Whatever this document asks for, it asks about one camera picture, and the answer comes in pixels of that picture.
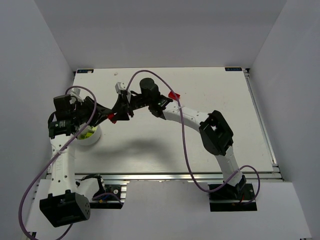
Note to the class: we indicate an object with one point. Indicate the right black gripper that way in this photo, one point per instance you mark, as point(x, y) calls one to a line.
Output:
point(128, 102)

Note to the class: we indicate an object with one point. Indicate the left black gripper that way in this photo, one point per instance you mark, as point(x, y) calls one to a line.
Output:
point(88, 109)

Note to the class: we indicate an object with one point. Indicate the red sloped lego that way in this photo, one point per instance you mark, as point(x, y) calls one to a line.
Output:
point(111, 118)

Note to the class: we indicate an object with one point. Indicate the red rectangular lego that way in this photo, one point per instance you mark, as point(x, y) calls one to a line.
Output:
point(174, 96)

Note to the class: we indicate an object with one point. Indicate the lime lego table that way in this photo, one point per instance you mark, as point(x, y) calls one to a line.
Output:
point(85, 136)

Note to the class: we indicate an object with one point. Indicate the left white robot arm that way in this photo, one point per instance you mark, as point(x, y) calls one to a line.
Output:
point(65, 205)

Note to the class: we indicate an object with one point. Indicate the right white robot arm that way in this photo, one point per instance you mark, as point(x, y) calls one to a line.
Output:
point(215, 133)

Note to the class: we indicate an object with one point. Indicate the white round divided container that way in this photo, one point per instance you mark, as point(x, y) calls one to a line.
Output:
point(91, 140)

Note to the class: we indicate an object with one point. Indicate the left blue table label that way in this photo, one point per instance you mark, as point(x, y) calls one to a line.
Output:
point(85, 71)

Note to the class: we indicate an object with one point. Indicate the blue table label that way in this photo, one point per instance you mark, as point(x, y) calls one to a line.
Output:
point(233, 69)
point(85, 71)

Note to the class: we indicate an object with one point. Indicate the right blue table label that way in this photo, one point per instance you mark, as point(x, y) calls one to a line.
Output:
point(233, 69)

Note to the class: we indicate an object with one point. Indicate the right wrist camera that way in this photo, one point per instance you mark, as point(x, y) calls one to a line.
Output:
point(121, 90)

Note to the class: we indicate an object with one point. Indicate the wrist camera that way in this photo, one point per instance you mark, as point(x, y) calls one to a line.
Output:
point(121, 90)
point(75, 95)

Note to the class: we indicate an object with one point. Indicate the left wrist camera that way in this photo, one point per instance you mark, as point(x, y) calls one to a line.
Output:
point(75, 95)

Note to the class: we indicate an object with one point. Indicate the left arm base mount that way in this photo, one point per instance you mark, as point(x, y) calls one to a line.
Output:
point(101, 194)

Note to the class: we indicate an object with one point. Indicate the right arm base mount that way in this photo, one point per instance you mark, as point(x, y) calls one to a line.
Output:
point(223, 201)

